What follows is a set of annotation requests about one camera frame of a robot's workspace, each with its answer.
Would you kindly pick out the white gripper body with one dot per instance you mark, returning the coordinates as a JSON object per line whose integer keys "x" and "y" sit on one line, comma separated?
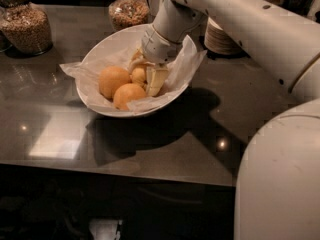
{"x": 157, "y": 47}

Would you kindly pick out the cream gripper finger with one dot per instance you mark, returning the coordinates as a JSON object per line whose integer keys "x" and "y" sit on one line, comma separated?
{"x": 138, "y": 59}
{"x": 155, "y": 77}

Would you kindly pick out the orange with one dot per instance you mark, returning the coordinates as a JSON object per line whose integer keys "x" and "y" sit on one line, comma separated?
{"x": 127, "y": 93}
{"x": 138, "y": 76}
{"x": 110, "y": 79}

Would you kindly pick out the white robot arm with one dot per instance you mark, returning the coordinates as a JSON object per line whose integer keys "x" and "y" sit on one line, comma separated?
{"x": 278, "y": 183}

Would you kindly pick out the white oval bowl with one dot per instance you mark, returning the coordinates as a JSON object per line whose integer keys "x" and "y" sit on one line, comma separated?
{"x": 103, "y": 47}

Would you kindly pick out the right glass cereal jar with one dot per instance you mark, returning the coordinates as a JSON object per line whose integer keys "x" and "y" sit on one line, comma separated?
{"x": 128, "y": 13}

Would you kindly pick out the glass cereal jar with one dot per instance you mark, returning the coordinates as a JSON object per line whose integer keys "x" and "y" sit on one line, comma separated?
{"x": 128, "y": 13}
{"x": 26, "y": 27}

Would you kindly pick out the white paper liner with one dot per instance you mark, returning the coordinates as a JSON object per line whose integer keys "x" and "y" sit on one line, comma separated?
{"x": 185, "y": 64}

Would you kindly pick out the tall stack paper bowls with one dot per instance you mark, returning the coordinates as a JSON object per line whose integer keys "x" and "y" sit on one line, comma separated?
{"x": 217, "y": 41}

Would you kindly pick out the left glass cereal jar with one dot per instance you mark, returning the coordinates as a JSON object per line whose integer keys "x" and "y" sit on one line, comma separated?
{"x": 26, "y": 27}

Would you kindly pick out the glass jar far left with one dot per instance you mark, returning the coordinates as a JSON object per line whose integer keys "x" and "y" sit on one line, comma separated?
{"x": 4, "y": 42}

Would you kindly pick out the white object under table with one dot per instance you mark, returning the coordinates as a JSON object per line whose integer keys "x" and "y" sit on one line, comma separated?
{"x": 105, "y": 229}

